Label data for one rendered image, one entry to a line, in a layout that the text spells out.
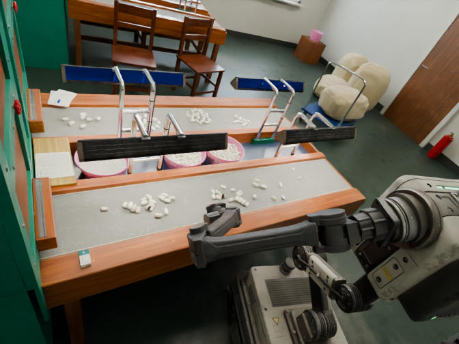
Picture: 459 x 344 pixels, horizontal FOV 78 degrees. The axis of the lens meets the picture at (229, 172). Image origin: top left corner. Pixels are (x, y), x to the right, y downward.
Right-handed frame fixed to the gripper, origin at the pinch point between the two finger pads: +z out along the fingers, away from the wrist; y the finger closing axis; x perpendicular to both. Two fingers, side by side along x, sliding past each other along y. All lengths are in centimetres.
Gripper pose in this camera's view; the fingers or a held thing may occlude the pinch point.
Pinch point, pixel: (207, 207)
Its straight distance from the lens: 143.3
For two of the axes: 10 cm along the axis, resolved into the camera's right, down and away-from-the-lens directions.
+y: -8.5, 1.1, -5.2
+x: 0.5, 9.9, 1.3
